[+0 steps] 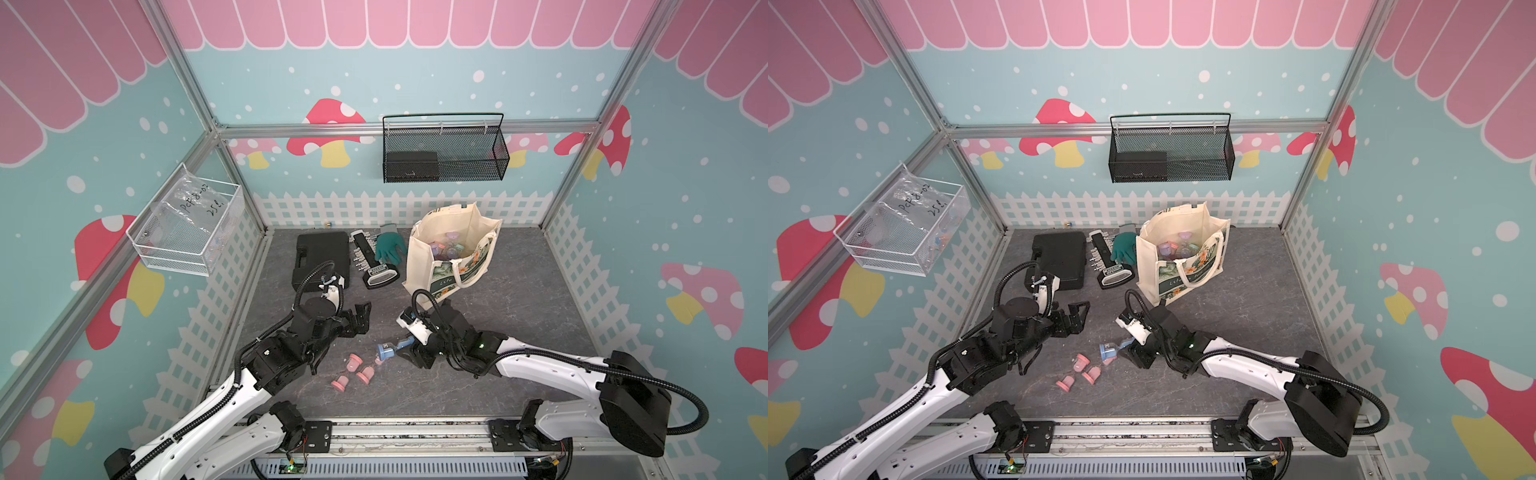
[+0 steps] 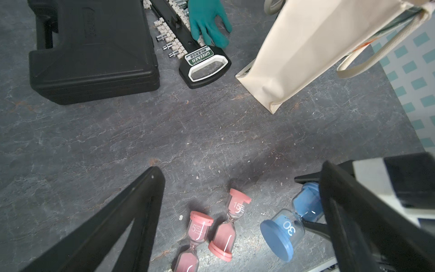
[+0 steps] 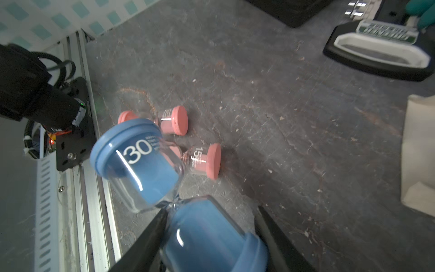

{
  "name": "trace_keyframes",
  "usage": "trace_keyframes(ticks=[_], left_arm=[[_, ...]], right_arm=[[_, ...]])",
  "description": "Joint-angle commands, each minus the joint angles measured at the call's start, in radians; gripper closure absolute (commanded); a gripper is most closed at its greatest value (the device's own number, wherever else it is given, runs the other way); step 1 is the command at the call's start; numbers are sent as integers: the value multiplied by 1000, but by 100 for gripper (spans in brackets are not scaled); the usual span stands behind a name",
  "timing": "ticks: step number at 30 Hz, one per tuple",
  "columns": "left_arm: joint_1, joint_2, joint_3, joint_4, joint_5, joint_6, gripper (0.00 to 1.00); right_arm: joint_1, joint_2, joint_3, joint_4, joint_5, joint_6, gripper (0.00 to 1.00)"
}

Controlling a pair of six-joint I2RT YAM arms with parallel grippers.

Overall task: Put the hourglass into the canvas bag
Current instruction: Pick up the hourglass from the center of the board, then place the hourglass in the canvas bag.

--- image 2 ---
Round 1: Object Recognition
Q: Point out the cream floral canvas tote bag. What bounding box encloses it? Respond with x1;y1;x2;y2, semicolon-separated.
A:
236;1;435;113

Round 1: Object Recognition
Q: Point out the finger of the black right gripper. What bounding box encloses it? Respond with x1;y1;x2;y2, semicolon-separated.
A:
302;219;331;240
295;160;355;185

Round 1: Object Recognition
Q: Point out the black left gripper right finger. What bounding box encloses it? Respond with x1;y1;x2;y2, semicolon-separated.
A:
319;162;435;272

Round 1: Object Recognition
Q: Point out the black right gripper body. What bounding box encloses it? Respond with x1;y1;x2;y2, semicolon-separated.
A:
352;153;435;235

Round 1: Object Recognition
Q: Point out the pink hourglass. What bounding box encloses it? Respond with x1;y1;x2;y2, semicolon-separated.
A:
173;211;214;272
208;188;251;262

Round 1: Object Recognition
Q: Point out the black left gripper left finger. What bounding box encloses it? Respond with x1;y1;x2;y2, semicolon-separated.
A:
24;167;165;272

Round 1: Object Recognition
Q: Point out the green work glove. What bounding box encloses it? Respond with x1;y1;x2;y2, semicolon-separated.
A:
188;0;232;49

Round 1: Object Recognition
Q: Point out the black plastic tool case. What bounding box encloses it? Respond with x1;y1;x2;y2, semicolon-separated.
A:
28;1;160;105

